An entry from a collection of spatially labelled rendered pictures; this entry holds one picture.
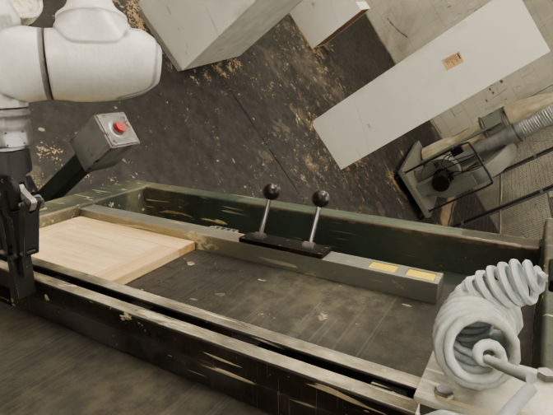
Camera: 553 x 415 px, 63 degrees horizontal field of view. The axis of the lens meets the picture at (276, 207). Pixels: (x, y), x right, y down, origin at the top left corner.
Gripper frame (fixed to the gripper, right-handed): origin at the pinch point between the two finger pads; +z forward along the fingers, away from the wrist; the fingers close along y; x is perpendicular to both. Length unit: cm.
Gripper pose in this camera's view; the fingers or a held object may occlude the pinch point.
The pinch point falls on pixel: (22, 274)
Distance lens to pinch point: 83.8
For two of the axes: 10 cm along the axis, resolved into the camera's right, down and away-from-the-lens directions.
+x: 5.0, -2.4, 8.3
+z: 0.1, 9.6, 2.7
